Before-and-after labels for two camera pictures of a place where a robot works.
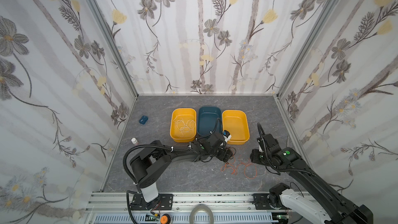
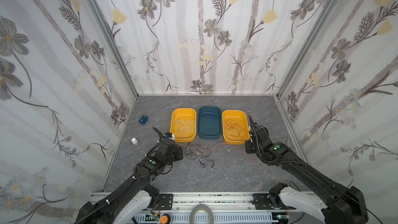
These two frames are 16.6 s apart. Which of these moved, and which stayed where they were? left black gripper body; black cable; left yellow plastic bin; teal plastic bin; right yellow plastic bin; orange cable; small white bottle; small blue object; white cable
Moved: left black gripper body; black cable; orange cable
Stayed: small white bottle; left yellow plastic bin; right yellow plastic bin; teal plastic bin; white cable; small blue object
